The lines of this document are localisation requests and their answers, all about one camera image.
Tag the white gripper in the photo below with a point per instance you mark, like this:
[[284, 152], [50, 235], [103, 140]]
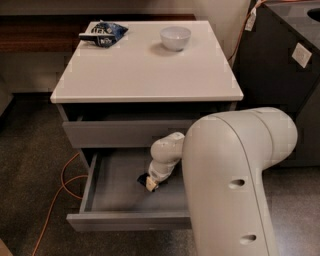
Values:
[[155, 174]]

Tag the blue rxbar blueberry wrapper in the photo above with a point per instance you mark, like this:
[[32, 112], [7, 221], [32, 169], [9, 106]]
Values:
[[142, 179]]

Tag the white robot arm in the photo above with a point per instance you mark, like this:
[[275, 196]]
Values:
[[223, 156]]

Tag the grey open middle drawer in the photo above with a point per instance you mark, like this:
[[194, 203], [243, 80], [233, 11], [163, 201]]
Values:
[[114, 200]]

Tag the grey upper drawer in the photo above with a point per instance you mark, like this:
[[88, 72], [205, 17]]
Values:
[[128, 129]]

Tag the white top drawer cabinet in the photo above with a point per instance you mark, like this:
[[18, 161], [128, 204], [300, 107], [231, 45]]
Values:
[[139, 74]]

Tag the white bowl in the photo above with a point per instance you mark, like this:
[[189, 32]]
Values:
[[175, 38]]

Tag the blue chip bag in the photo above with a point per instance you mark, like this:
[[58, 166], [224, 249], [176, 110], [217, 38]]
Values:
[[104, 34]]

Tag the dark grey side cabinet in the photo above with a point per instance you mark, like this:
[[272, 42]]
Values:
[[270, 77]]

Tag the white paper tag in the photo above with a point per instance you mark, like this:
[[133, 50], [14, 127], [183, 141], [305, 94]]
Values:
[[251, 20]]

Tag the white wall outlet plate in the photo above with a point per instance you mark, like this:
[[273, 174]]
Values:
[[301, 55]]

